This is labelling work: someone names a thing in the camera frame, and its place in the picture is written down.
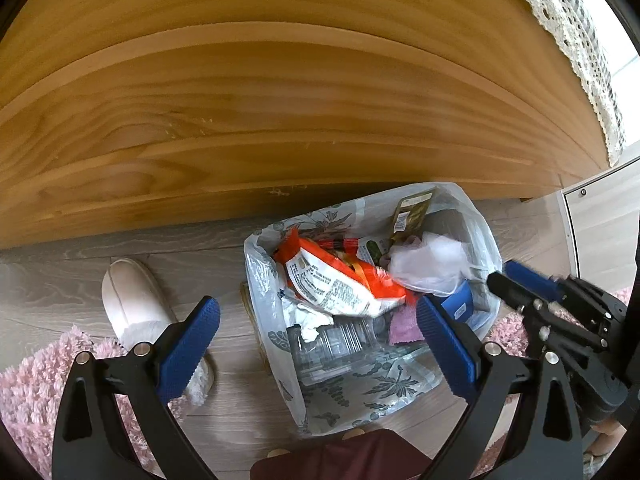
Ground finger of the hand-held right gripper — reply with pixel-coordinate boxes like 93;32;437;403
487;272;606;356
504;260;627;322

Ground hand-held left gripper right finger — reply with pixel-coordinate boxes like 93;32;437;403
416;294;586;480

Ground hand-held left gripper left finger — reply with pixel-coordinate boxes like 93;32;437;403
51;296;220;480

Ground blue cardboard box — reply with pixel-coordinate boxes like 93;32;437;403
440;280;476;321

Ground white tissue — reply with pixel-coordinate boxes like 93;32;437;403
387;232;473;297
280;287;335;343

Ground bin with floral plastic liner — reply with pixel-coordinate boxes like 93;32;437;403
243;182;503;438

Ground clear plastic bottle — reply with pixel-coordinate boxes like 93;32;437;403
287;315;431;386

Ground gold snack packet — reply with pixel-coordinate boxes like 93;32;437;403
390;190;436;241

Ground orange red snack packet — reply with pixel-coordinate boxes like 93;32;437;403
273;227;408;318

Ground person's right hand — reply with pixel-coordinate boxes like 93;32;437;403
592;417;627;442

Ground pink shaggy rug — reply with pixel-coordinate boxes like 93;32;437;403
472;287;632;478
0;325;161;480

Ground beige fluffy slipper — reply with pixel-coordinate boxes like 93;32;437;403
101;258;217;407

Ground person's maroon trousers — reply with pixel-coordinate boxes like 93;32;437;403
250;429;436;480

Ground wooden bed frame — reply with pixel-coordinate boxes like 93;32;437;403
0;0;626;251

